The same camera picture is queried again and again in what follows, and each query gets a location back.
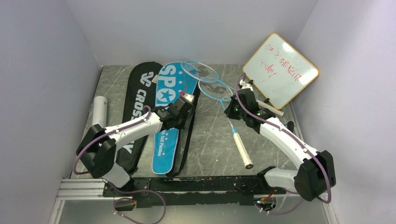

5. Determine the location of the blue racket cover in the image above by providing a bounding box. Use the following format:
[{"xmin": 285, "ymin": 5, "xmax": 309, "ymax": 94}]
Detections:
[{"xmin": 152, "ymin": 62, "xmax": 200, "ymax": 178}]

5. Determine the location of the black racket cover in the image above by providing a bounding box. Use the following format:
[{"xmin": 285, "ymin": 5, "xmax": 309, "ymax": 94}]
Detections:
[{"xmin": 115, "ymin": 62, "xmax": 163, "ymax": 174}]

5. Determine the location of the white shuttlecock tube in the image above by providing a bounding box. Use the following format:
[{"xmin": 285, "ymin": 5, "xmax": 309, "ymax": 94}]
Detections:
[{"xmin": 92, "ymin": 96, "xmax": 107, "ymax": 127}]

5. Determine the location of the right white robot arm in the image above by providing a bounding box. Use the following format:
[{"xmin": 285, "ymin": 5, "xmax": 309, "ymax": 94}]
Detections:
[{"xmin": 224, "ymin": 88, "xmax": 336, "ymax": 203}]

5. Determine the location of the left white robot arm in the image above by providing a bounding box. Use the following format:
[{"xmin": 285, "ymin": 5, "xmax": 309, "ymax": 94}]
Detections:
[{"xmin": 75, "ymin": 94, "xmax": 194, "ymax": 196}]

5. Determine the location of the blue marker pen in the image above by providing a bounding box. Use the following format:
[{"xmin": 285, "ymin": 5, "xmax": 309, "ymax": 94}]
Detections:
[{"xmin": 286, "ymin": 121, "xmax": 295, "ymax": 133}]

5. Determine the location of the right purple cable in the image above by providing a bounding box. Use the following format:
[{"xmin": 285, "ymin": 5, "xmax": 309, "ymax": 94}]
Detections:
[{"xmin": 235, "ymin": 73, "xmax": 332, "ymax": 216}]

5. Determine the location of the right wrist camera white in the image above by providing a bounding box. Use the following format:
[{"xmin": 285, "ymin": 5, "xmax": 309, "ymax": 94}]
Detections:
[{"xmin": 239, "ymin": 80, "xmax": 253, "ymax": 91}]

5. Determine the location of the whiteboard with orange frame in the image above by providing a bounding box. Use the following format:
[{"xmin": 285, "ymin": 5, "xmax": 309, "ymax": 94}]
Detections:
[{"xmin": 242, "ymin": 33, "xmax": 320, "ymax": 110}]

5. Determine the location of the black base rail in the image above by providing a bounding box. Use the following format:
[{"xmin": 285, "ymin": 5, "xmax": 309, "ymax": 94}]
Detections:
[{"xmin": 103, "ymin": 175, "xmax": 286, "ymax": 208}]

